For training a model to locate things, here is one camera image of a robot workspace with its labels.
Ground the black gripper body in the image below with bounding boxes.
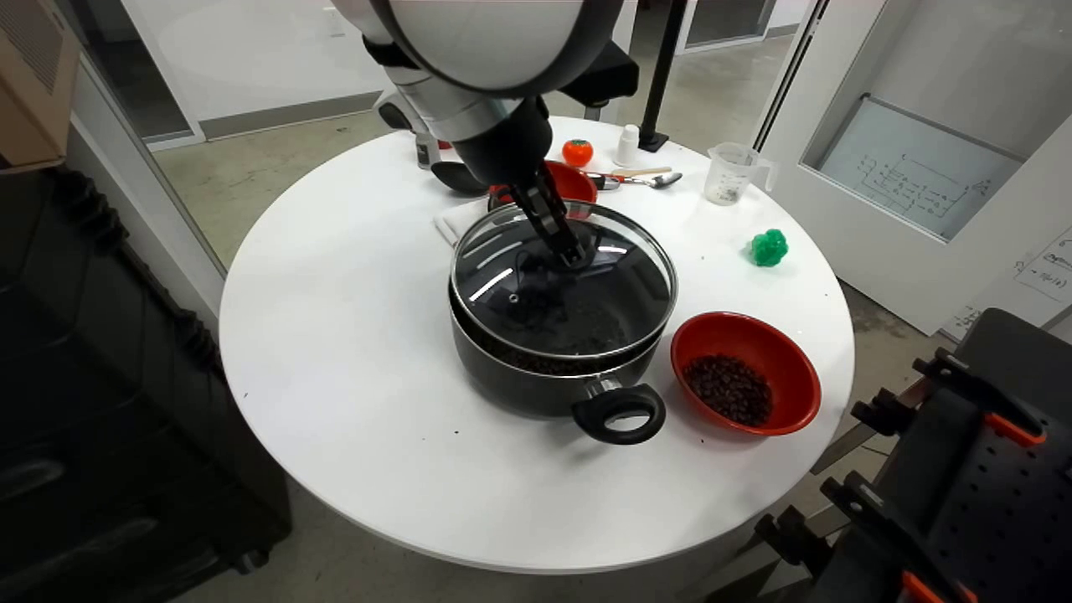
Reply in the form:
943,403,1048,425
486,147,587,246

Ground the glass lid with black knob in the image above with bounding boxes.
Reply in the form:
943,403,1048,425
449,202,682,362

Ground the orange toy tomato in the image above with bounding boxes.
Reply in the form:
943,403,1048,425
559,133,597,172

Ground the black ladle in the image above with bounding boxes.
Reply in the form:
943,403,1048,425
428,159,497,199

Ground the white shaker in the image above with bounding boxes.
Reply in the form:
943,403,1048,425
617,121,642,172

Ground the red bowl with dark beans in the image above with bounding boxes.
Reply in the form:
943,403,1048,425
667,309,829,440

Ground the clear plastic measuring cup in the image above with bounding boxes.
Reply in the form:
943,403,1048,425
704,141,778,211

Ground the black tripod pole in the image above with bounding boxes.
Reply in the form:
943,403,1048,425
637,0,693,159

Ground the green toy vegetable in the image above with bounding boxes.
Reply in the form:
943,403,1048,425
745,223,790,271

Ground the white round table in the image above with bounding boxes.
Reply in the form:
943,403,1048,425
216,109,861,581

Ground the black orange bar clamp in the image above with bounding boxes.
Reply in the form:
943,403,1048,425
750,467,982,603
848,347,1051,453

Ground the white panel with printed sheet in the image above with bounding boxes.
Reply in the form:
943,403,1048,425
759,0,1072,338

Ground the black perforated mounting table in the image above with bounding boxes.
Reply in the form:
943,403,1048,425
813,306,1072,603

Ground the wooden board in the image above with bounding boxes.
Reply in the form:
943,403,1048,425
0,0,85,175

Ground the red-handled metal spatula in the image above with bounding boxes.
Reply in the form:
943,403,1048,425
589,164,687,194

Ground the black two-handled pot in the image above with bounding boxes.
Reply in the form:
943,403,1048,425
445,206,682,450

